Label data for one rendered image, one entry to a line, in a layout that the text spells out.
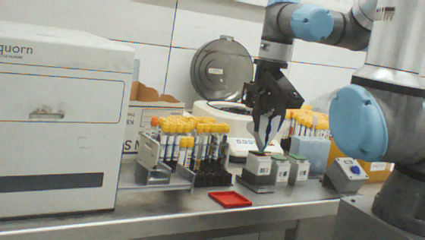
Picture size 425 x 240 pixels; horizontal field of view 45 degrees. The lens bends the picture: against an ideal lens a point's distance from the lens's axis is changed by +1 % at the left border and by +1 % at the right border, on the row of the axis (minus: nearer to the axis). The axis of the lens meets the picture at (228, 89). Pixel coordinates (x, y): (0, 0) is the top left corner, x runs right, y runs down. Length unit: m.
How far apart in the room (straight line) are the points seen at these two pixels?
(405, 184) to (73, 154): 0.57
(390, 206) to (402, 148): 0.14
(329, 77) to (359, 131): 1.32
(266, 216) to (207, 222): 0.15
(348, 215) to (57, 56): 0.58
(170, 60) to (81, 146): 0.81
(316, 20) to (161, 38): 0.71
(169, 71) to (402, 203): 0.97
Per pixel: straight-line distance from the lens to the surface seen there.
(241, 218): 1.09
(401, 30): 0.83
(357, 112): 0.81
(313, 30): 1.05
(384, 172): 1.52
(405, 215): 0.93
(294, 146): 1.37
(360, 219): 0.97
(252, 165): 1.21
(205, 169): 1.21
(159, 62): 1.66
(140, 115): 1.27
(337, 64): 2.14
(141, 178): 1.02
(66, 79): 0.87
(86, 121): 0.90
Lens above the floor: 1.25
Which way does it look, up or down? 8 degrees down
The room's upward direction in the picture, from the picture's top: 9 degrees clockwise
